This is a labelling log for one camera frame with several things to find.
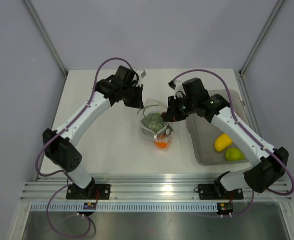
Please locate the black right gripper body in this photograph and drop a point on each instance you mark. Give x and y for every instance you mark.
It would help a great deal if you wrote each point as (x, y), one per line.
(190, 104)

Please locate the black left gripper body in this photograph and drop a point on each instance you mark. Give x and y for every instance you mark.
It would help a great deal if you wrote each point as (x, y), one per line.
(131, 84)

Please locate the green netted melon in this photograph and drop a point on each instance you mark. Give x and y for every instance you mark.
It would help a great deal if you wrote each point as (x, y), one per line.
(153, 122)

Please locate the clear zip top bag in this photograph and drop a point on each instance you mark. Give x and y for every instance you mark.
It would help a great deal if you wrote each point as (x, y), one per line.
(153, 105)

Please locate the orange fruit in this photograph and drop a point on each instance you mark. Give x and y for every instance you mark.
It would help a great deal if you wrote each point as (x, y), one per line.
(162, 142)

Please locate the dark red passion fruit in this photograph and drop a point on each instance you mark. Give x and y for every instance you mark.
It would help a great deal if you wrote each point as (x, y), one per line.
(163, 114)

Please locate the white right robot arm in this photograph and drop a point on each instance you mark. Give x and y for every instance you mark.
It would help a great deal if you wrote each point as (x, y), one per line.
(267, 162)

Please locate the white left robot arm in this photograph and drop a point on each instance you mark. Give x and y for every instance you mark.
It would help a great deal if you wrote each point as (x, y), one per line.
(60, 144)

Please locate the yellow fruit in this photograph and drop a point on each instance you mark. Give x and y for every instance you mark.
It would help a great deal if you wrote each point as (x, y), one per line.
(222, 142)

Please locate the right small circuit board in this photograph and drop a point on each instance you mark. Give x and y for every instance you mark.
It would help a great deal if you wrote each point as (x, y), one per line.
(225, 208)

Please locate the small circuit board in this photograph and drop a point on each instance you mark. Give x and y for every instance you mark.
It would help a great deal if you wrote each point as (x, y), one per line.
(225, 208)
(89, 206)

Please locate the left small circuit board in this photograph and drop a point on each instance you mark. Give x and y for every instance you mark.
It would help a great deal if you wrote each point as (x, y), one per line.
(89, 206)

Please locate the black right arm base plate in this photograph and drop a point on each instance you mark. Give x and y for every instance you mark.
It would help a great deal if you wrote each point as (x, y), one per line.
(207, 191)

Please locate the aluminium table edge rail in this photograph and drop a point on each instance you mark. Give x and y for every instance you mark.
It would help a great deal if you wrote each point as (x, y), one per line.
(125, 188)

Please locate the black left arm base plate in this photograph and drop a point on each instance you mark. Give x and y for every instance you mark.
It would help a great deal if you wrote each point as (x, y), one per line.
(91, 192)

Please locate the left aluminium frame post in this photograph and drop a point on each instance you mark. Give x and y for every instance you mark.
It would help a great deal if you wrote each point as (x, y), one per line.
(45, 36)

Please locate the aluminium frame post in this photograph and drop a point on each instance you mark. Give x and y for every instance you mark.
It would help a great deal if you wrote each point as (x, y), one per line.
(45, 36)
(262, 35)

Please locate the right aluminium frame post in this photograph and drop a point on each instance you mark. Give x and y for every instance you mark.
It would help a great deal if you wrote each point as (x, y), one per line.
(262, 35)

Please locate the white slotted cable duct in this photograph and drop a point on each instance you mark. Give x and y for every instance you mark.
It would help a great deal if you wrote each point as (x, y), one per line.
(127, 207)

